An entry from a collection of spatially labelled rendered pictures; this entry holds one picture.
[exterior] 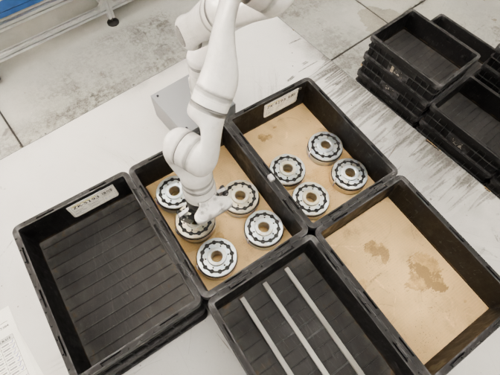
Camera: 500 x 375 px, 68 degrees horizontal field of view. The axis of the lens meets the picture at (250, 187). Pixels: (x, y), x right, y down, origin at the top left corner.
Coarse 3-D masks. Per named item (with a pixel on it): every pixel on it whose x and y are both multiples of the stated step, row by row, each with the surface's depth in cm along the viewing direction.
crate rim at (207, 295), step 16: (240, 144) 102; (144, 160) 98; (256, 160) 98; (144, 192) 95; (288, 208) 92; (160, 224) 90; (304, 224) 91; (288, 240) 89; (272, 256) 87; (192, 272) 86; (224, 288) 83
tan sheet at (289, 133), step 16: (288, 112) 118; (304, 112) 118; (256, 128) 115; (272, 128) 115; (288, 128) 116; (304, 128) 116; (320, 128) 116; (256, 144) 113; (272, 144) 113; (288, 144) 113; (304, 144) 113; (304, 160) 110; (304, 176) 108; (320, 176) 108; (368, 176) 108; (336, 192) 106
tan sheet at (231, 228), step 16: (224, 160) 110; (224, 176) 107; (240, 176) 107; (176, 192) 105; (160, 208) 102; (224, 224) 101; (240, 224) 101; (240, 240) 99; (192, 256) 96; (240, 256) 97; (256, 256) 97; (208, 288) 93
